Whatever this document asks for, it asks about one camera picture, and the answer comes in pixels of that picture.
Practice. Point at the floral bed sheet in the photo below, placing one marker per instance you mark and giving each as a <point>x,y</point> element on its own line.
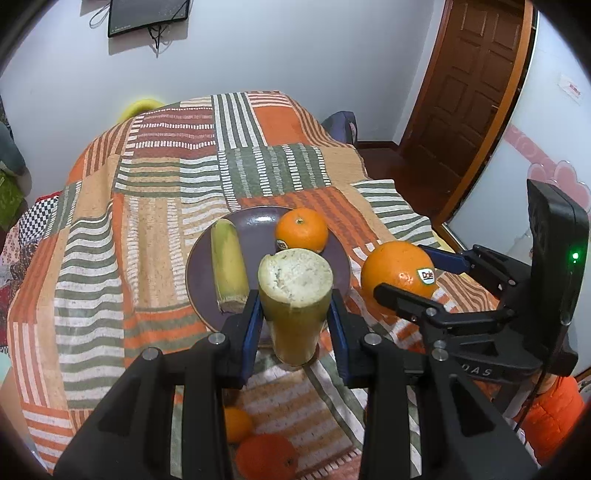
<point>11,286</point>

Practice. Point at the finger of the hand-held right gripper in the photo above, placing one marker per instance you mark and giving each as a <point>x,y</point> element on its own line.
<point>401,300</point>
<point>445,261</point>

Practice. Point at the dark purple plate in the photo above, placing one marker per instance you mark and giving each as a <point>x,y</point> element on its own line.
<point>261,226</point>

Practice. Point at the brown wooden door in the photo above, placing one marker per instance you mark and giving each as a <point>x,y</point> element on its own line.
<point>466,101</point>

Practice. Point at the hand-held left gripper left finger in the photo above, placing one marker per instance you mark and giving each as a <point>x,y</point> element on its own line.
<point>253,323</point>

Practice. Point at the white wall label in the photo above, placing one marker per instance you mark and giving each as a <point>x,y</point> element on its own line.
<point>569,86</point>

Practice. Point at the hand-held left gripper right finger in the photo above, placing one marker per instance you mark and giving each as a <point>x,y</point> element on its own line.
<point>338,337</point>

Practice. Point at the small plain orange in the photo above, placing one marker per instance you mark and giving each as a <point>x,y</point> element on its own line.
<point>238,424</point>

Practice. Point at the striped patchwork blanket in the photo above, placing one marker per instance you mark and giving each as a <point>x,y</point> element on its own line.
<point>152,221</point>

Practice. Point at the large orange with sticker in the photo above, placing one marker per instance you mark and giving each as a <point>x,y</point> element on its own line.
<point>392,272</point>

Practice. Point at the green sugarcane piece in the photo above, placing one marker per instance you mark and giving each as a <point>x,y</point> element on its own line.
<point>295,300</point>

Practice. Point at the green cloth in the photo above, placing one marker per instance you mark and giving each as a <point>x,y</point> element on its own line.
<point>9,201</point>

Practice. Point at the wall-mounted black screen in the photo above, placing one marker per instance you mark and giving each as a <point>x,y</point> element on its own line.
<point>147,14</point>

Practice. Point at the yellow round object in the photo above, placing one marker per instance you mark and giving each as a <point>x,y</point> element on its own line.
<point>138,108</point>

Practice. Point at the blue backpack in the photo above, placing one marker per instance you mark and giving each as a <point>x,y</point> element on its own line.
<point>339,127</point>

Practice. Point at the pink wall decal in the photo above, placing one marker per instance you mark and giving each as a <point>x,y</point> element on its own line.
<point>554,173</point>

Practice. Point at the sugarcane piece on plate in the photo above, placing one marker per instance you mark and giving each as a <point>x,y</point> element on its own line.
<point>228,267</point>

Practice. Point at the deep orange tangerine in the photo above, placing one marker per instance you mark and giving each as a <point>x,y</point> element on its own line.
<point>265,457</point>

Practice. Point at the small orange with sticker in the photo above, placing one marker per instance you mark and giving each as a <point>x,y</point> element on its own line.
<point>302,228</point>

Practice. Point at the black and white checkered cloth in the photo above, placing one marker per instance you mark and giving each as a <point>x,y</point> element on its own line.
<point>39,214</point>

